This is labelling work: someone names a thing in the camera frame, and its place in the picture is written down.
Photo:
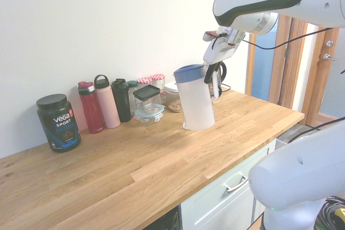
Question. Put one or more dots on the square container with black lid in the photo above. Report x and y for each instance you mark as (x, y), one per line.
(147, 92)

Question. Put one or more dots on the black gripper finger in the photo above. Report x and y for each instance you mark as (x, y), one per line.
(215, 67)
(208, 76)

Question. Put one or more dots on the stainless steel electric kettle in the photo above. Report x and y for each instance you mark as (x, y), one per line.
(215, 87)

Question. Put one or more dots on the black shaker bottle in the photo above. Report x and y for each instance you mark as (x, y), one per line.
(121, 100)

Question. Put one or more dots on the small jar red checked lid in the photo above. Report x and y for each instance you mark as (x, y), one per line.
(163, 96)

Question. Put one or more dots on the translucent pitcher with blue lid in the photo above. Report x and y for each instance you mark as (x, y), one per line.
(194, 100)

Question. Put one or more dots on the pink water bottle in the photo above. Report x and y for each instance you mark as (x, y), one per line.
(107, 106)

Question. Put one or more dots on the wooden door frame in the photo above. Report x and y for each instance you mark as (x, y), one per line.
(285, 79)

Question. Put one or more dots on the black dishwasher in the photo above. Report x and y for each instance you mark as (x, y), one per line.
(172, 222)

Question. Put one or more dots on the metal door hinge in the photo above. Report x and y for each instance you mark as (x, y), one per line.
(287, 52)

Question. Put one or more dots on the silver door deadbolt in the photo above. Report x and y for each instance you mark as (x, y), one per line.
(330, 43)

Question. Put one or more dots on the red water bottle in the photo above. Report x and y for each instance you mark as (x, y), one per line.
(91, 111)

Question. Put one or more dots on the glass food container teal lid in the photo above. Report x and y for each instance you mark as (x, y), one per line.
(149, 118)

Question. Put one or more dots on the cereal container with white lid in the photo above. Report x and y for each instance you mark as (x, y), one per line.
(171, 87)

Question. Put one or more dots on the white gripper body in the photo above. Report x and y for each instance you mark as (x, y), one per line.
(221, 51)

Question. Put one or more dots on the black protein powder tub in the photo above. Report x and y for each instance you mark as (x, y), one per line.
(59, 122)

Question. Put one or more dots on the white cabinet drawer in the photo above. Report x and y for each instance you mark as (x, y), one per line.
(215, 208)

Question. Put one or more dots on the tall jar red checked lid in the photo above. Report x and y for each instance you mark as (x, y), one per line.
(144, 80)
(157, 77)

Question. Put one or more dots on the glass jar with teal lid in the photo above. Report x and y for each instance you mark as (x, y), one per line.
(132, 86)

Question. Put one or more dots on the wooden glazed door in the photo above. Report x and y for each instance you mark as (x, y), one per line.
(318, 92)

